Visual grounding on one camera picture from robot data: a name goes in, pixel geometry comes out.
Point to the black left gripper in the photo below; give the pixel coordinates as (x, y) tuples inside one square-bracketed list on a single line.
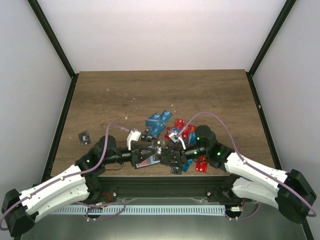
[(137, 155)]

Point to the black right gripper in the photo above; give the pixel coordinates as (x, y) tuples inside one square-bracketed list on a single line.
[(179, 158)]

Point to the black leather card holder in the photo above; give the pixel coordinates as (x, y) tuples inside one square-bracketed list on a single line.
[(148, 162)]

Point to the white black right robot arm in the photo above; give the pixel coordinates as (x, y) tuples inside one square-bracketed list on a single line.
[(289, 192)]

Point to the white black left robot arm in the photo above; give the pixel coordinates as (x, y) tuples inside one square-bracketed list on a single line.
[(21, 210)]

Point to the black card near blue pile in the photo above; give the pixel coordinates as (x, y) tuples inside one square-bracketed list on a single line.
[(146, 137)]

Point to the red VIP card front right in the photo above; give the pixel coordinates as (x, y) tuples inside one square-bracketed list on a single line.
[(201, 166)]

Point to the blue card top of pile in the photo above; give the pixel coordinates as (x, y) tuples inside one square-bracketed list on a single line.
[(157, 120)]

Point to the lone black VIP card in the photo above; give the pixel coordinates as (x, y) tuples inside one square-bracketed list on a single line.
[(84, 138)]

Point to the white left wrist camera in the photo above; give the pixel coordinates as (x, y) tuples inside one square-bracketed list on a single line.
[(133, 136)]

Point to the black front frame rail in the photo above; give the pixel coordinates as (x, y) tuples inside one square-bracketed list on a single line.
[(213, 188)]

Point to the light blue slotted cable duct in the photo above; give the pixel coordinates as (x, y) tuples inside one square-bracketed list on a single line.
[(144, 210)]

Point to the black aluminium frame post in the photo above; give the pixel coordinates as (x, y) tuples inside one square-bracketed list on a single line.
[(280, 20)]

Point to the black left frame post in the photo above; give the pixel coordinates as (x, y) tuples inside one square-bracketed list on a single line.
[(42, 19)]

